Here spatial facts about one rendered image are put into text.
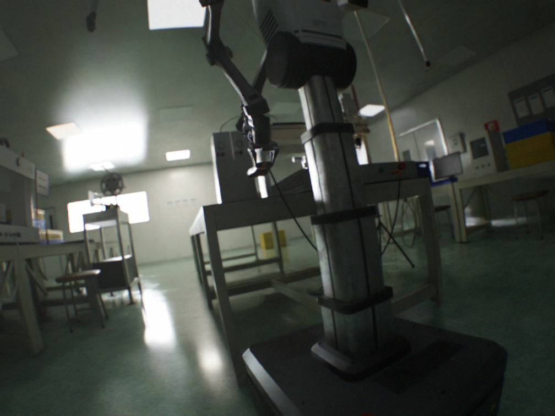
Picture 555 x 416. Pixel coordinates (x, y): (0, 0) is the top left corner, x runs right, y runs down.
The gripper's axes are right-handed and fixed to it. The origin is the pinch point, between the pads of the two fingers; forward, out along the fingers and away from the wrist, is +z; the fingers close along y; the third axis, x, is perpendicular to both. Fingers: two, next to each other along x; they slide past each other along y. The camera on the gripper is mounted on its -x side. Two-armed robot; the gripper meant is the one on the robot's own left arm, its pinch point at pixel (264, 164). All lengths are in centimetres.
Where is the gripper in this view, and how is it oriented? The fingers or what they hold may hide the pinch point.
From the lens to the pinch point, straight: 115.0
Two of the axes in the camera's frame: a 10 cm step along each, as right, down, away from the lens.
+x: 3.0, 4.1, -8.6
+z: 0.1, 9.0, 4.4
